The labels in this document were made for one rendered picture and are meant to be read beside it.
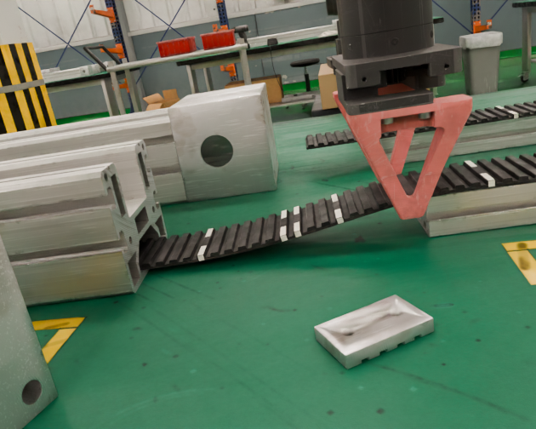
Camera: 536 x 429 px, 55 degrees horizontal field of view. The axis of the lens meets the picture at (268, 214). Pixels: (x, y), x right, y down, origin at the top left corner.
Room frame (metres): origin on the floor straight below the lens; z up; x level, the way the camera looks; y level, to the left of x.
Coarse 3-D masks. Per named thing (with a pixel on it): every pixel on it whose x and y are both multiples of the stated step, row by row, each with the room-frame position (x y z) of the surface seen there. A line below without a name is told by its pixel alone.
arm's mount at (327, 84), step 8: (320, 72) 0.96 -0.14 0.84; (328, 72) 0.94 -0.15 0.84; (320, 80) 0.93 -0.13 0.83; (328, 80) 0.92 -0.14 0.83; (320, 88) 0.93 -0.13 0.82; (328, 88) 0.92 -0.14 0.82; (336, 88) 0.92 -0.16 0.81; (328, 96) 0.93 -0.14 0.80; (328, 104) 0.93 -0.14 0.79; (336, 104) 0.92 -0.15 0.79
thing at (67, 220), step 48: (144, 144) 0.41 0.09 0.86; (0, 192) 0.32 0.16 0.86; (48, 192) 0.31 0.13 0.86; (96, 192) 0.31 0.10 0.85; (144, 192) 0.38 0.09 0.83; (48, 240) 0.32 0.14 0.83; (96, 240) 0.31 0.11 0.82; (144, 240) 0.39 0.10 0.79; (48, 288) 0.32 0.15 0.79; (96, 288) 0.31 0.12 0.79
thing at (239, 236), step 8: (232, 224) 0.38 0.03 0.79; (248, 224) 0.37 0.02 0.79; (232, 232) 0.36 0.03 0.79; (240, 232) 0.37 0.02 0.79; (248, 232) 0.36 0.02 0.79; (232, 240) 0.35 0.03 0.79; (240, 240) 0.34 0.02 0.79; (248, 240) 0.35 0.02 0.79; (224, 248) 0.34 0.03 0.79; (232, 248) 0.34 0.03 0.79; (240, 248) 0.33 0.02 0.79; (248, 248) 0.33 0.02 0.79; (224, 256) 0.33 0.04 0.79
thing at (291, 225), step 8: (296, 208) 0.37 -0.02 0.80; (280, 216) 0.37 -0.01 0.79; (288, 216) 0.37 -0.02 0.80; (296, 216) 0.36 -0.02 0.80; (280, 224) 0.35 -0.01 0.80; (288, 224) 0.35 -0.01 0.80; (296, 224) 0.34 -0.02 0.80; (304, 224) 0.34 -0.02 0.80; (280, 232) 0.33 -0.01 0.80; (288, 232) 0.34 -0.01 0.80; (296, 232) 0.33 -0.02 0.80; (304, 232) 0.33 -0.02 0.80; (280, 240) 0.33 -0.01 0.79
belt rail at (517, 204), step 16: (464, 192) 0.32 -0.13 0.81; (480, 192) 0.32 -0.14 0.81; (496, 192) 0.32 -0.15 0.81; (512, 192) 0.32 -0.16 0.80; (528, 192) 0.31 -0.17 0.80; (432, 208) 0.32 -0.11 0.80; (448, 208) 0.32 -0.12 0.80; (464, 208) 0.32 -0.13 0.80; (480, 208) 0.32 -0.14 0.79; (496, 208) 0.32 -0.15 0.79; (512, 208) 0.32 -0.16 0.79; (528, 208) 0.31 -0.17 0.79; (432, 224) 0.32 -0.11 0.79; (448, 224) 0.32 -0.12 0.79; (464, 224) 0.32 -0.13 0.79; (480, 224) 0.32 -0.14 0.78; (496, 224) 0.32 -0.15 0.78; (512, 224) 0.32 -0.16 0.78; (528, 224) 0.31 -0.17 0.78
